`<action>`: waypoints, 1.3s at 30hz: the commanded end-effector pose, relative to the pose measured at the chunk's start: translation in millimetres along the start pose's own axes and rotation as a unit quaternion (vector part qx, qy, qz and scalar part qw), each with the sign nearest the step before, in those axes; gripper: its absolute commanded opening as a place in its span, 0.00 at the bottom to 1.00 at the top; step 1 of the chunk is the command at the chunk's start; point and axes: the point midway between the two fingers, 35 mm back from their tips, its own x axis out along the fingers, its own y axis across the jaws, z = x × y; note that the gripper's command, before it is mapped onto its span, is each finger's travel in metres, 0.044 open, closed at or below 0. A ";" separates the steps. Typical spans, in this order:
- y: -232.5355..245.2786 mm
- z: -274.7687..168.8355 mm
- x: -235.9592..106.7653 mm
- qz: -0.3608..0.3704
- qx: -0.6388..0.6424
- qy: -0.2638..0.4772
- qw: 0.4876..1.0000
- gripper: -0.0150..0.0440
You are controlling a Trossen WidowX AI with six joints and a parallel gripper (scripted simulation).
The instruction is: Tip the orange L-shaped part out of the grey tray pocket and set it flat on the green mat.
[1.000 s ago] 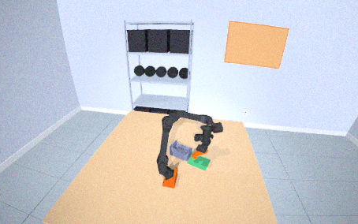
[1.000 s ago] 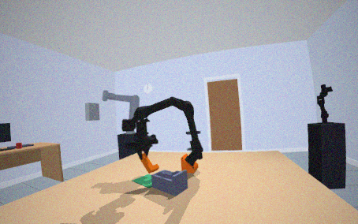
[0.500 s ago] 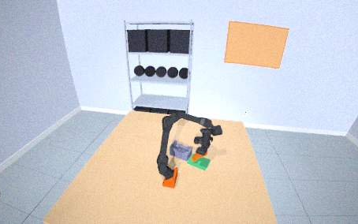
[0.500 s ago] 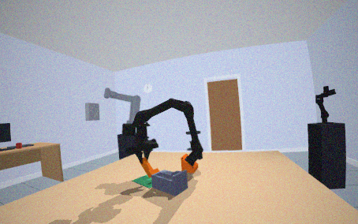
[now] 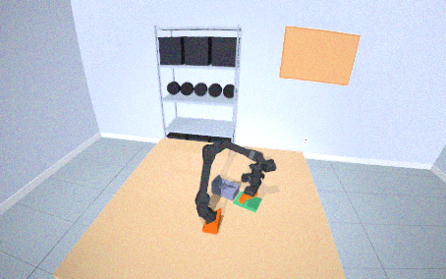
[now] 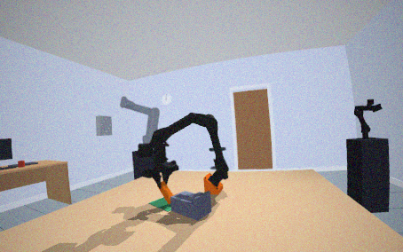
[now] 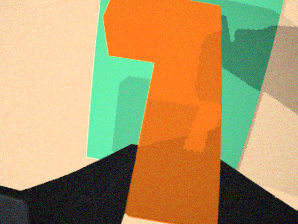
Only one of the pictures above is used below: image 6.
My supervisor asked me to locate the orange l-shaped part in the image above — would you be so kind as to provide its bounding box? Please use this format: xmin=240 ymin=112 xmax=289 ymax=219
xmin=158 ymin=181 xmax=173 ymax=204

